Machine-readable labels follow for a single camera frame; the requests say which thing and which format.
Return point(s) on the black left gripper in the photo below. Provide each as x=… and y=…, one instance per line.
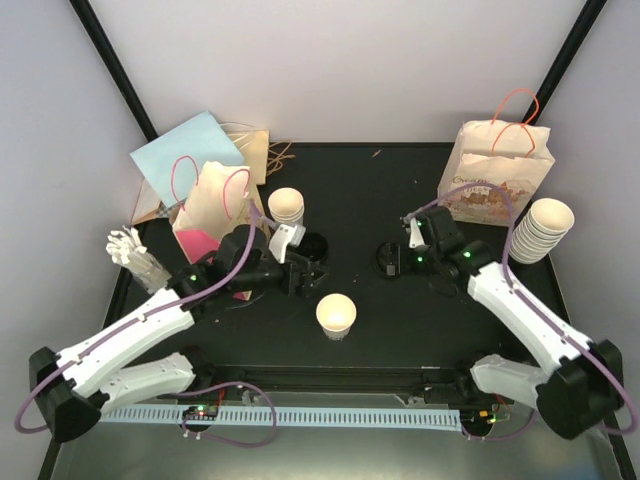
x=303, y=287

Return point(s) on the white paper coffee cup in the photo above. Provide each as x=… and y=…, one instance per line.
x=336, y=313

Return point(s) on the black coffee cup lid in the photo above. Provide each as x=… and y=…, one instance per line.
x=387, y=260

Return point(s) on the cream paper bag pink sides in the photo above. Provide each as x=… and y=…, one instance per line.
x=217, y=204

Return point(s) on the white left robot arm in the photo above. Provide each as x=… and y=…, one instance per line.
x=75, y=387

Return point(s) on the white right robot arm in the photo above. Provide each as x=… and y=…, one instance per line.
x=574, y=383

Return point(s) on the small stack paper cups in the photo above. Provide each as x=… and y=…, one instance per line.
x=286, y=205

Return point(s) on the Cream Bear printed paper bag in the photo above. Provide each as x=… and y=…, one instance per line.
x=493, y=161

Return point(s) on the tall stack paper cups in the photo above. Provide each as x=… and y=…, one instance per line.
x=540, y=230

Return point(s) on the brown kraft paper bag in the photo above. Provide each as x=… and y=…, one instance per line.
x=263, y=156

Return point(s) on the patterned flat paper bag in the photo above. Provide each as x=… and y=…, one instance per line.
x=148, y=206

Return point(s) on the light blue paper bag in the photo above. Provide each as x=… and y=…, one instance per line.
x=167, y=162

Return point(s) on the light blue slotted cable duct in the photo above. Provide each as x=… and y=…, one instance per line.
x=376, y=418

